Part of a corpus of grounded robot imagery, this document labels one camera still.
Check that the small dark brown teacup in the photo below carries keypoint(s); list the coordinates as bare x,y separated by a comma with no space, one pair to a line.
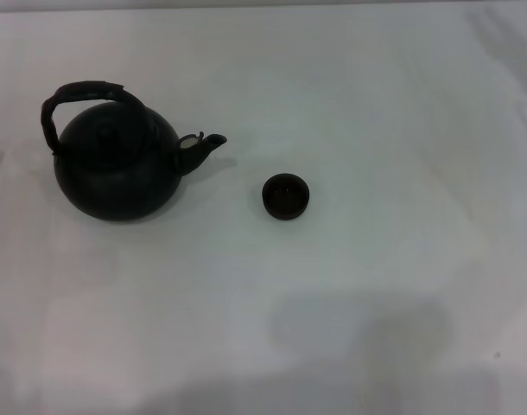
286,196

